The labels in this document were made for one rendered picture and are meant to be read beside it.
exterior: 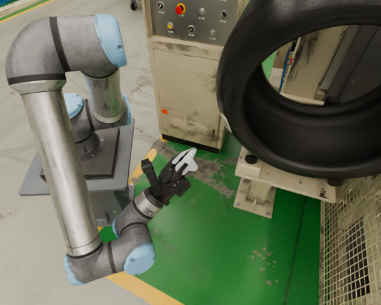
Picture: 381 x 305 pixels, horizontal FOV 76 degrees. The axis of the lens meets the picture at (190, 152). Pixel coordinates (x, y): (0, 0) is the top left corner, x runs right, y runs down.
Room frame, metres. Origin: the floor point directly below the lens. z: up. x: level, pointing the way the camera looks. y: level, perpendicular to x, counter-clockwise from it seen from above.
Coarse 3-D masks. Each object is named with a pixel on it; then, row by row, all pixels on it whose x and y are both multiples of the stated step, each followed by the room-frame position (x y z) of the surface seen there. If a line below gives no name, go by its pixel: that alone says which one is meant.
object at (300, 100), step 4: (284, 96) 0.84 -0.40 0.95; (288, 96) 0.84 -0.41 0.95; (292, 96) 0.84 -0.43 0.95; (296, 96) 0.84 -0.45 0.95; (296, 100) 0.82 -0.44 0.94; (300, 100) 0.82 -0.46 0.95; (304, 100) 0.82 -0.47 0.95; (308, 100) 0.82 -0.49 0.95; (312, 100) 0.82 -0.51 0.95; (316, 100) 0.82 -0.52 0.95; (308, 104) 0.81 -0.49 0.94; (312, 104) 0.80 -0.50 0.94; (316, 104) 0.80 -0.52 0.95; (320, 104) 0.79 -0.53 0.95
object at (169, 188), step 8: (168, 168) 0.46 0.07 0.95; (160, 176) 0.45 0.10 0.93; (168, 176) 0.43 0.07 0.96; (160, 184) 0.42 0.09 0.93; (168, 184) 0.41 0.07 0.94; (176, 184) 0.42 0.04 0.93; (184, 184) 0.42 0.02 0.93; (152, 192) 0.41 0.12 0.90; (160, 192) 0.41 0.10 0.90; (168, 192) 0.41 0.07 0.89; (176, 192) 0.40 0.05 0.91; (152, 200) 0.38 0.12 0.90; (160, 200) 0.39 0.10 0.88; (168, 200) 0.41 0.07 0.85
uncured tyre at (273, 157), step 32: (256, 0) 0.61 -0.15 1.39; (288, 0) 0.53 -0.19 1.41; (320, 0) 0.49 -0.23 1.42; (352, 0) 0.48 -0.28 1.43; (256, 32) 0.53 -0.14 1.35; (288, 32) 0.50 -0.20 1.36; (224, 64) 0.57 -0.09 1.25; (256, 64) 0.52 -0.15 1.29; (224, 96) 0.55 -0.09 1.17; (256, 96) 0.77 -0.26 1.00; (256, 128) 0.65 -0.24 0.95; (288, 128) 0.69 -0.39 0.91; (320, 128) 0.67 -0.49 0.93; (352, 128) 0.63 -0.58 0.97; (288, 160) 0.47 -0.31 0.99; (320, 160) 0.52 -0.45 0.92; (352, 160) 0.49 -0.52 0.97
